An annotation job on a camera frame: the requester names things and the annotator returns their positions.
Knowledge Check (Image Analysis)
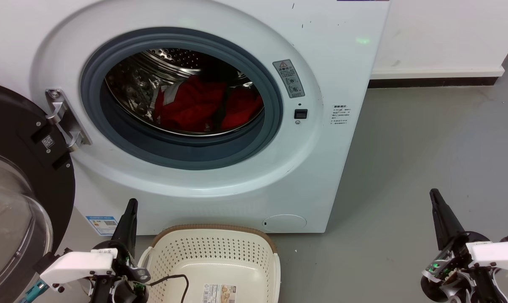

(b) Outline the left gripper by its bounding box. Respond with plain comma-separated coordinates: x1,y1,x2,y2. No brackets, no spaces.
89,199,151,303

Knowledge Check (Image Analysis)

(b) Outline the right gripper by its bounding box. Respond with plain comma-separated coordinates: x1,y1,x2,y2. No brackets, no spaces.
420,189,504,303

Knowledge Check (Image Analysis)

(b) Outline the red garment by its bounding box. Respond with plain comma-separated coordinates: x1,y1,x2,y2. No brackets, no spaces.
153,75,264,134

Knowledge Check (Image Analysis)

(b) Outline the cream plastic laundry basket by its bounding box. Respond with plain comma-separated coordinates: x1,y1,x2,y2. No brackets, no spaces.
138,224,281,303

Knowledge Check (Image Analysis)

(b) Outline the black round washer door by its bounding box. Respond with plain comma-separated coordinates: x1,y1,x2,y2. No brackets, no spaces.
0,81,76,303

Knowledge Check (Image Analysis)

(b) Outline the printed product label card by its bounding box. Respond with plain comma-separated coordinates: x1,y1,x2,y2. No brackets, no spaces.
203,284,237,303

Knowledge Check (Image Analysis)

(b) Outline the steel washing machine drum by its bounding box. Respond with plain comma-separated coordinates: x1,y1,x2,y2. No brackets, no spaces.
104,48,265,137

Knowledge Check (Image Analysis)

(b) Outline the blue energy label sticker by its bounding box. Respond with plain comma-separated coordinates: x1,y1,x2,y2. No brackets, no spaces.
86,215,119,236

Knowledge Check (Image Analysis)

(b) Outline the grey rubber door gasket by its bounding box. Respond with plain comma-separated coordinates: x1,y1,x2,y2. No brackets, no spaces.
80,27,284,170

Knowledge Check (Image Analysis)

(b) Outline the metal door hinge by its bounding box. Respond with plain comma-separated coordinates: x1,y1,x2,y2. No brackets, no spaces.
45,88,92,153

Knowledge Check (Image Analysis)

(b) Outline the white front-load washing machine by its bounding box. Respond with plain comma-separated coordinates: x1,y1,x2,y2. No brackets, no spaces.
0,0,391,235

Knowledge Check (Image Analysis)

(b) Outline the white and black baseboard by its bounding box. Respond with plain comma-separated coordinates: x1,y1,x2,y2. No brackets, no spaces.
367,66,505,89

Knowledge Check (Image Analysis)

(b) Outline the small printed text sticker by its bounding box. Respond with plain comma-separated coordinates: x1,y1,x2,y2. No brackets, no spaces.
331,104,351,128

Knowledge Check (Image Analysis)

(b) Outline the round filter cover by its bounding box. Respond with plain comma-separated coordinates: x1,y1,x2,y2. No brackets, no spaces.
262,214,307,233

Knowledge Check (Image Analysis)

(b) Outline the grey warning label sticker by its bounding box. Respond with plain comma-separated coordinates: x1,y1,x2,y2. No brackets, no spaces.
273,59,305,99

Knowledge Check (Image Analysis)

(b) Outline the thin black cable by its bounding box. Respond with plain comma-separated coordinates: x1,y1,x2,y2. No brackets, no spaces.
148,274,190,303

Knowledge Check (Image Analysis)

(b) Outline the teal cable connector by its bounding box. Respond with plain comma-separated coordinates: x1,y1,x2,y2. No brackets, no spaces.
20,279,49,303

